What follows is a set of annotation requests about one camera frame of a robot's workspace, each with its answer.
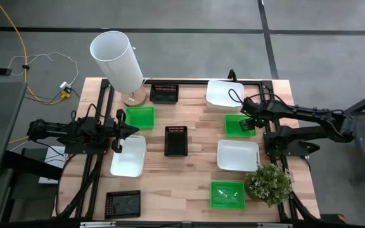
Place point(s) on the black slotted plastic basket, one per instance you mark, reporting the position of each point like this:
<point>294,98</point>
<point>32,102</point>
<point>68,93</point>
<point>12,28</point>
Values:
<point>164,95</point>
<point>123,205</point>
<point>176,142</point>

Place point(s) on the white plastic storage bin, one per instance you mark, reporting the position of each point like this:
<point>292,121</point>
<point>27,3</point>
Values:
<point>130,158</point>
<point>238,155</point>
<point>220,95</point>

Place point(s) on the black frame bracket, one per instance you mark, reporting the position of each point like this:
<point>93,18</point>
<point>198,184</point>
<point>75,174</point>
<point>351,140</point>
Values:
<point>232,75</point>

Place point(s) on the green slotted plastic basket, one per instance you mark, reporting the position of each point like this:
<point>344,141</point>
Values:
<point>227,195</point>
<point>142,117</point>
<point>233,127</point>

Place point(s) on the silver metal bracket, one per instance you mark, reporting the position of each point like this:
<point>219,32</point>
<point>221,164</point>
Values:
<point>274,225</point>
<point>97,224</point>

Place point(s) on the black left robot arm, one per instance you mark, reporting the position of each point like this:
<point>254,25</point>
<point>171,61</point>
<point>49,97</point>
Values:
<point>59,131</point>

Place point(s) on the yellow plug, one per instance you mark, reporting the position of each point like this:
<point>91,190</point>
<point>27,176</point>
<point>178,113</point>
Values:
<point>66,95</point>

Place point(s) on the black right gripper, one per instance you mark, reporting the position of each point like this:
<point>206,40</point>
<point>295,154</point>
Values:
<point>253,109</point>

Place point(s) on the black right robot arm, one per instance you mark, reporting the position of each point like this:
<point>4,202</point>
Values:
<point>312,115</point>

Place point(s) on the green plant in striped pot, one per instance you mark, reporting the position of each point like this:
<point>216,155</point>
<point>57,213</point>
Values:
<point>268,183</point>

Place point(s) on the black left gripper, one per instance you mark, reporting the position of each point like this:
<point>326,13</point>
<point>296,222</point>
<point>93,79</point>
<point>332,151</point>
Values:
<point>119,130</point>

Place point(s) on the white power adapter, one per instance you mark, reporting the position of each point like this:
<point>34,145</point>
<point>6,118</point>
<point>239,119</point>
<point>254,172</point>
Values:
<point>65,85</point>

